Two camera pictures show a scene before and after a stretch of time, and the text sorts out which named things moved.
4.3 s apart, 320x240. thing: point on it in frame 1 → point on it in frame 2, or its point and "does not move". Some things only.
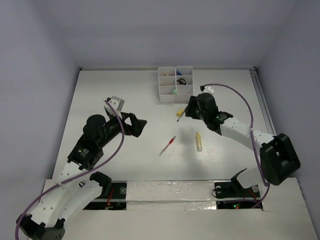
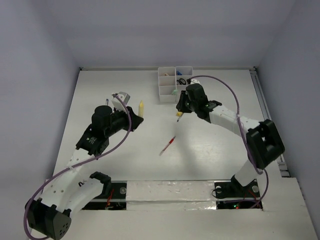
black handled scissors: x=181 y=81 does not move
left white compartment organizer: x=167 y=83 does not move
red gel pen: x=169 y=143 does not move
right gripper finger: x=192 y=104 → x=182 y=101
